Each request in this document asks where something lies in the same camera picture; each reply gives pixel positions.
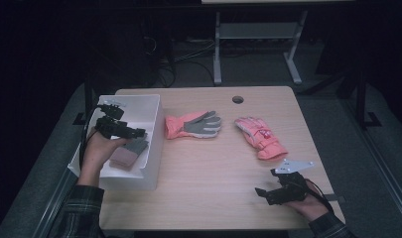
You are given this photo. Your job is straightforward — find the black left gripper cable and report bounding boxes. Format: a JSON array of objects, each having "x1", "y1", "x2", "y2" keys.
[{"x1": 78, "y1": 105, "x2": 102, "y2": 167}]

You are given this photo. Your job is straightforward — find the person's left hand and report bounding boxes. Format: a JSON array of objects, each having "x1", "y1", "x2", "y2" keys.
[{"x1": 76, "y1": 130, "x2": 130, "y2": 187}]

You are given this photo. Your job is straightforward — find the pink printed glove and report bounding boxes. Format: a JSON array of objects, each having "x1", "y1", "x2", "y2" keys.
[{"x1": 234, "y1": 116, "x2": 289, "y2": 162}]

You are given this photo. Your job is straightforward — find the person's right hand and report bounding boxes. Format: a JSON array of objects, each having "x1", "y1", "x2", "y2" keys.
[{"x1": 283, "y1": 179, "x2": 333, "y2": 222}]

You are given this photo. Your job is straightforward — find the bundle of floor cables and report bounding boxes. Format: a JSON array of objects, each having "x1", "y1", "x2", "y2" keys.
[{"x1": 140, "y1": 34, "x2": 216, "y2": 89}]

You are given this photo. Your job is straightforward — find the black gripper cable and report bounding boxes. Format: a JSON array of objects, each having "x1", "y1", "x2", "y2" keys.
[
  {"x1": 304, "y1": 178, "x2": 335, "y2": 213},
  {"x1": 78, "y1": 105, "x2": 102, "y2": 167}
]

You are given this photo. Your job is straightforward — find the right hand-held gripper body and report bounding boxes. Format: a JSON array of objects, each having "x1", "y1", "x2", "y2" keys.
[{"x1": 269, "y1": 158, "x2": 316, "y2": 206}]

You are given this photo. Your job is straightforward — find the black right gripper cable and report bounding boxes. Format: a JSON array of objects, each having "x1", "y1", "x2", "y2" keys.
[{"x1": 304, "y1": 178, "x2": 335, "y2": 213}]

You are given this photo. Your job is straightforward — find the grey metal stand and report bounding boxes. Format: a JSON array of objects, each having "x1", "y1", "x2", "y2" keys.
[{"x1": 212, "y1": 9, "x2": 310, "y2": 86}]

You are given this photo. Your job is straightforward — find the pink glove with grey palm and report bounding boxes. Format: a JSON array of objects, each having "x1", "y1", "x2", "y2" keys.
[{"x1": 164, "y1": 110, "x2": 222, "y2": 140}]

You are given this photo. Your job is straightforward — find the grey tape strip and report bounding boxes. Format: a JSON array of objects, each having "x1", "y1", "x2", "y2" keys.
[{"x1": 323, "y1": 194, "x2": 345, "y2": 203}]

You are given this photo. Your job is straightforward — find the black stand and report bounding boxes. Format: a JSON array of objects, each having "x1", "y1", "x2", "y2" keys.
[{"x1": 351, "y1": 63, "x2": 382, "y2": 131}]

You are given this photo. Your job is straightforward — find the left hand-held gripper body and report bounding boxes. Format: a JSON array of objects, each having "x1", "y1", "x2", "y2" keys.
[{"x1": 94, "y1": 98, "x2": 130, "y2": 140}]

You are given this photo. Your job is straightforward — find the white box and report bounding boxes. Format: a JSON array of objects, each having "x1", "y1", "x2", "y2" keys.
[{"x1": 67, "y1": 93, "x2": 166, "y2": 191}]

